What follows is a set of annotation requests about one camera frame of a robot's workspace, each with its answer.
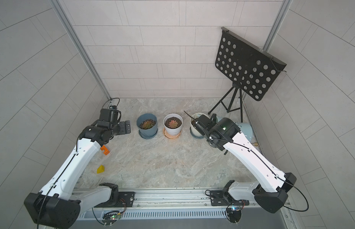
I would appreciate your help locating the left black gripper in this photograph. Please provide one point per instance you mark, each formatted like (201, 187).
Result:
(123, 124)

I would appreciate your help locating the light green watering can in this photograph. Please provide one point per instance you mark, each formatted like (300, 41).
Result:
(247, 129)

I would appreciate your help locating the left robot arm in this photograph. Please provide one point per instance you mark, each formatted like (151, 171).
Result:
(55, 205)

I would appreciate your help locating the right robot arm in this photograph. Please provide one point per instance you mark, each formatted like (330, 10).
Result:
(271, 189)

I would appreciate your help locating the cream right plant pot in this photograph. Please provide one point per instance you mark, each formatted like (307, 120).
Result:
(194, 132)

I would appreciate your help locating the white middle plant pot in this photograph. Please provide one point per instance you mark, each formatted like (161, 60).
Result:
(173, 123)

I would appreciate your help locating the orange block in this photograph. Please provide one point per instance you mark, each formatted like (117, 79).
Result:
(105, 150)

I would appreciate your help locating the terracotta saucer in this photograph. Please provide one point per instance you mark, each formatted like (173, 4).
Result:
(169, 136)

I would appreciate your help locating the blue-grey plant pot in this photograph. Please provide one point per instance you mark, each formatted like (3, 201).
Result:
(147, 126)

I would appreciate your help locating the yellow block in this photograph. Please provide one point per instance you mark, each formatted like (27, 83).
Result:
(101, 169)

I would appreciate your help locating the black perforated music stand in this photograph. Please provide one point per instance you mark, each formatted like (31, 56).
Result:
(250, 69)

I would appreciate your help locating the right circuit board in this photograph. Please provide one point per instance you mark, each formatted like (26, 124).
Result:
(233, 214)

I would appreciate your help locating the circuit board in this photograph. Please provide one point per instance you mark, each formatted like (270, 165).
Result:
(110, 218)
(233, 214)

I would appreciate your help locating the left circuit board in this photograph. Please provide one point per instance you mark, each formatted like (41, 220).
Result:
(110, 218)

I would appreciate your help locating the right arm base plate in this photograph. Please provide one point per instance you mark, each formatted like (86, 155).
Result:
(220, 198)

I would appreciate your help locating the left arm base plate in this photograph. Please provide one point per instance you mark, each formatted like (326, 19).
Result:
(124, 199)

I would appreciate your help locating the aluminium mounting rail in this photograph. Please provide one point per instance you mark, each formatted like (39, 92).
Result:
(154, 198)

